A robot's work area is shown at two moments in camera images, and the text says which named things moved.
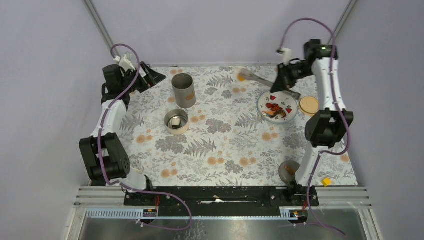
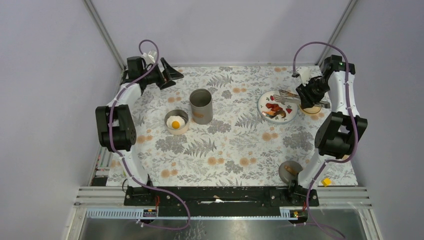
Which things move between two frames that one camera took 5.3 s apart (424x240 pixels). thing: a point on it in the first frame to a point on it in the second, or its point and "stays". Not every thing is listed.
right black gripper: [283, 81] to [307, 100]
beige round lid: [309, 105] stays
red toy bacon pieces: [274, 107] stays
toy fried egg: [236, 76] to [175, 122]
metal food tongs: [244, 74] to [283, 96]
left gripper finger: [152, 78] to [169, 74]
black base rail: [212, 201] stays
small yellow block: [326, 181] stays
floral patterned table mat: [222, 126] stays
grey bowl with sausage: [287, 170] stays
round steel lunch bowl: [176, 121] stays
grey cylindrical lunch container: [184, 87] to [201, 102]
